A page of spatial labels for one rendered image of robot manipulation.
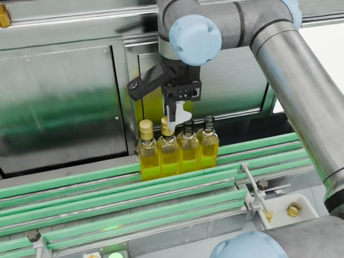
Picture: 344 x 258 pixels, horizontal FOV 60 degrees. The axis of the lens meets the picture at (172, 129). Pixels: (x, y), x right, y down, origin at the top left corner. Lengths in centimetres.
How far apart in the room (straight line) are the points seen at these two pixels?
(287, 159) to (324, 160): 65
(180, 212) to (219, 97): 37
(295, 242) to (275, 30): 31
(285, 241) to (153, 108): 67
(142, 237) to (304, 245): 66
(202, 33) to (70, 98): 52
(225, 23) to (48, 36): 42
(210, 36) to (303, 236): 30
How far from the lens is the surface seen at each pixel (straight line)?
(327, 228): 33
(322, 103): 42
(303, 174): 113
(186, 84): 67
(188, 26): 47
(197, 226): 94
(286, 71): 45
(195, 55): 48
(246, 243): 30
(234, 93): 97
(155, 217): 87
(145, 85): 66
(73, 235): 88
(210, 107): 97
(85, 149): 104
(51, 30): 76
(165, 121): 76
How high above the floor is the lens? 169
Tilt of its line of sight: 45 degrees down
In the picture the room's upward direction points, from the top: straight up
